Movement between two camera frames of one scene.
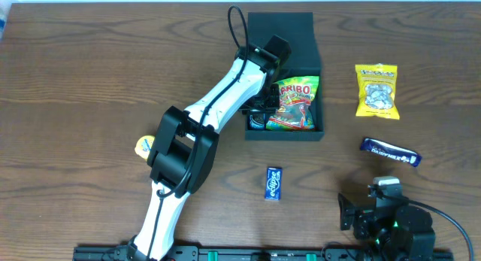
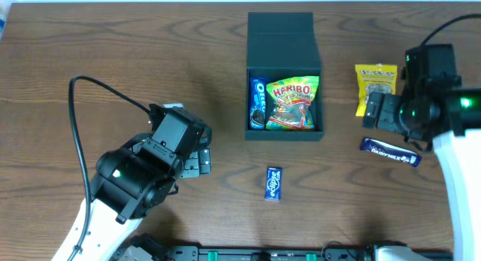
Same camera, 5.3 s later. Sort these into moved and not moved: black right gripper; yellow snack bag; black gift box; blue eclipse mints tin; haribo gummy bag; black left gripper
Moved: black left gripper; black right gripper
Not moved: haribo gummy bag; black gift box; yellow snack bag; blue eclipse mints tin
